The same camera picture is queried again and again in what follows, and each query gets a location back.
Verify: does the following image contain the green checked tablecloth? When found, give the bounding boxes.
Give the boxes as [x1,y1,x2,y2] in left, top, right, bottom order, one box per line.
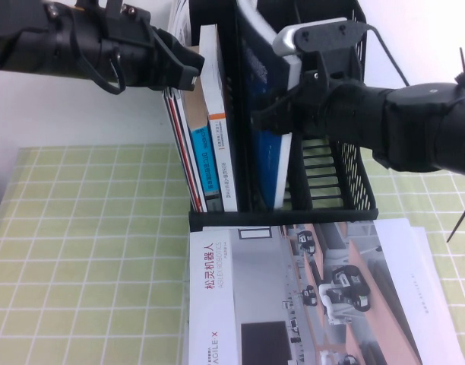
[0,131,465,365]

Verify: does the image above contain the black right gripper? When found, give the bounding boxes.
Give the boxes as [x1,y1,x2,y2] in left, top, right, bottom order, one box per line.
[250,46,365,137]

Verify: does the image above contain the blue spine book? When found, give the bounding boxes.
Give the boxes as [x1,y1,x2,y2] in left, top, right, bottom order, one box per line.
[181,45,223,212]

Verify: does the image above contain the AgileX robotics brochure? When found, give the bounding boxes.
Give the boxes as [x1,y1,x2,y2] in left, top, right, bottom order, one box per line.
[181,223,424,365]

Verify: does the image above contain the white paper sheet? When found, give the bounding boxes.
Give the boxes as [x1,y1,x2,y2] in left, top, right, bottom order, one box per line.
[409,227,446,294]

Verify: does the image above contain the white booklet with small text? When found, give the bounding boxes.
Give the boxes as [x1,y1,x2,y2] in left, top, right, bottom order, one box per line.
[372,218,465,365]

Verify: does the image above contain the curled white magazine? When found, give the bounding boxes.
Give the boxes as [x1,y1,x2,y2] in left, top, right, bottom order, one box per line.
[167,0,192,49]

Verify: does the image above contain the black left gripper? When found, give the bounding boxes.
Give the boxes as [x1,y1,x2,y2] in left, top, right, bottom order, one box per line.
[100,17,207,93]

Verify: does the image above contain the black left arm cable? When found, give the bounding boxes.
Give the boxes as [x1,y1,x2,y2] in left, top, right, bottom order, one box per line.
[71,36,128,95]

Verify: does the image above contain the black zip tie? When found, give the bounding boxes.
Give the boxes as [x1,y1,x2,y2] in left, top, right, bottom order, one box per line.
[446,192,465,244]
[454,46,465,100]

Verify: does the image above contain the thin red striped magazine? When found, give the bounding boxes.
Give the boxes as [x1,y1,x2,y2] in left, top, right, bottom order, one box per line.
[163,87,208,213]

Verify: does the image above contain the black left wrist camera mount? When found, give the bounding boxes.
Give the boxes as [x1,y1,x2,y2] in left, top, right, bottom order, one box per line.
[74,0,150,24]

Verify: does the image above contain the black plastic book holder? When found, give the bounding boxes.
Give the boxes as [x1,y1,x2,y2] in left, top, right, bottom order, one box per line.
[166,0,380,232]

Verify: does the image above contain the HEEC show catalogue book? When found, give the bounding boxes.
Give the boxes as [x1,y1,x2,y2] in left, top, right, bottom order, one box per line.
[234,0,304,211]

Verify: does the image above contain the white book with orange band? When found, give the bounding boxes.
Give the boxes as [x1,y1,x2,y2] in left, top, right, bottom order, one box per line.
[199,24,239,213]

